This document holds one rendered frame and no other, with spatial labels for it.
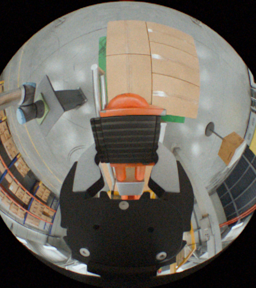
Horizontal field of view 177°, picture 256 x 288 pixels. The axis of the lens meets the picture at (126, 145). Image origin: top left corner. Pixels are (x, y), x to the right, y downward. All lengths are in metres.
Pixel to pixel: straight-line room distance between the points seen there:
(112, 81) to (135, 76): 0.20
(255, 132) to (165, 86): 6.87
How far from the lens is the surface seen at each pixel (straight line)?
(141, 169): 0.15
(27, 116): 0.85
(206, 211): 1.34
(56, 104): 0.84
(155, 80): 0.84
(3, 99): 0.70
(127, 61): 0.85
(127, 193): 0.23
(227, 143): 1.80
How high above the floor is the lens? 1.33
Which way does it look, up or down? 57 degrees down
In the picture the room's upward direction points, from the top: 178 degrees counter-clockwise
